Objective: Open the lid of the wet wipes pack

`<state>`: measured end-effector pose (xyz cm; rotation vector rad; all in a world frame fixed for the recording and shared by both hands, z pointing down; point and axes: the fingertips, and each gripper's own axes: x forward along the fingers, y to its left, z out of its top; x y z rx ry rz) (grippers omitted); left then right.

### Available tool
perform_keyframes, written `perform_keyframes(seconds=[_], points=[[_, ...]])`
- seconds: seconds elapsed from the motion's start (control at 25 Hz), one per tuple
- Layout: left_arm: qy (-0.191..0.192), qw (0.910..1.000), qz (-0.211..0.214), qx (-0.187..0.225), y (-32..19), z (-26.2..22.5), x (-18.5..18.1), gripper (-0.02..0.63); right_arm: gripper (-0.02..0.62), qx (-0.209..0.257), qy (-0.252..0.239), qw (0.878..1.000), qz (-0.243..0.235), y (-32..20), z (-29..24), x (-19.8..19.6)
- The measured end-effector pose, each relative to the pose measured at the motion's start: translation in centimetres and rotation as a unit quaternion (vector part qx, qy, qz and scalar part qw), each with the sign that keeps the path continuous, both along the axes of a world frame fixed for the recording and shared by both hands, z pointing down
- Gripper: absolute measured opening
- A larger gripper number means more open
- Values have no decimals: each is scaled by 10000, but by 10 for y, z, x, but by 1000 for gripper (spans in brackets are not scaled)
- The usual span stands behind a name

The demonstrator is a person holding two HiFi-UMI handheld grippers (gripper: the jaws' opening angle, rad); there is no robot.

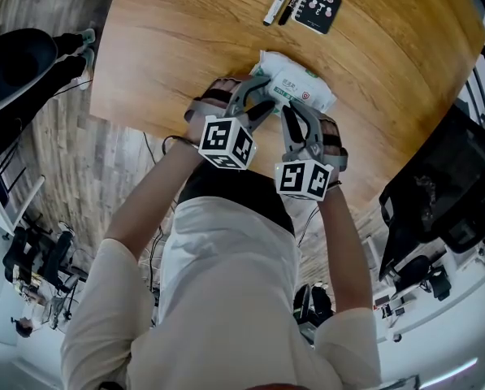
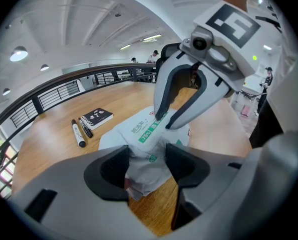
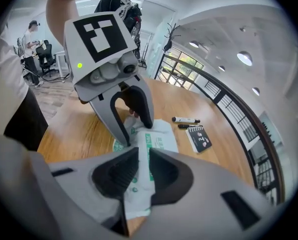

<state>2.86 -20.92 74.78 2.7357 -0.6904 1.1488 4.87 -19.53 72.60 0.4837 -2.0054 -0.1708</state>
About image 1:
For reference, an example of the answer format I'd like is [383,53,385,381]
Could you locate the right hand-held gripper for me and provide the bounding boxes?
[274,102,349,202]

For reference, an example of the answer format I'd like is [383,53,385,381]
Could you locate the grey black office chair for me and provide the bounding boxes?
[0,28,60,114]

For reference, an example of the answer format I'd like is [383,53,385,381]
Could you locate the person's left hand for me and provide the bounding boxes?
[184,78,243,148]

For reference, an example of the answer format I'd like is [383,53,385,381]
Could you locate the white wet wipe pack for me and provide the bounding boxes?
[248,49,337,115]

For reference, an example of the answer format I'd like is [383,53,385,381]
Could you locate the black spiral notebook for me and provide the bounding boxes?
[290,0,344,36]

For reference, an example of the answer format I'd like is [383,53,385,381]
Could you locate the person's left forearm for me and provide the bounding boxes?
[103,135,202,251]

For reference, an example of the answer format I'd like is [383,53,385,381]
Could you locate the white desk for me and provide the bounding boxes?
[0,152,47,239]
[374,233,485,343]

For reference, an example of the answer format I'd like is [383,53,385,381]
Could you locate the person's black trousers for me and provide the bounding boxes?
[178,161,297,236]

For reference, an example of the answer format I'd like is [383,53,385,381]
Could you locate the black marker pen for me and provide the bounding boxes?
[277,0,311,27]

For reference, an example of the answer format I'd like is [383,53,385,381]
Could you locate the person's right hand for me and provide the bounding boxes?
[319,116,348,154]

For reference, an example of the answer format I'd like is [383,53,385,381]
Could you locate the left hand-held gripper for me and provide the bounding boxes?
[184,75,276,171]

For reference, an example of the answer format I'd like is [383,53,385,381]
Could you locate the person's white shirt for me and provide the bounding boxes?
[61,196,383,390]

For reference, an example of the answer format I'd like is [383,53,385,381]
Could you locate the person's right forearm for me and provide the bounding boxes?
[317,183,376,314]

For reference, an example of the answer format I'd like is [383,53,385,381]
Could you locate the white marker pen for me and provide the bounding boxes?
[262,0,302,28]

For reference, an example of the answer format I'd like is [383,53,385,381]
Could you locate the black mesh office chair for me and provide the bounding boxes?
[378,103,485,284]

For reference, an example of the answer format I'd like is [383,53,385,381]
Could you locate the left hand-held gripper cable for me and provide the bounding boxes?
[142,130,198,166]

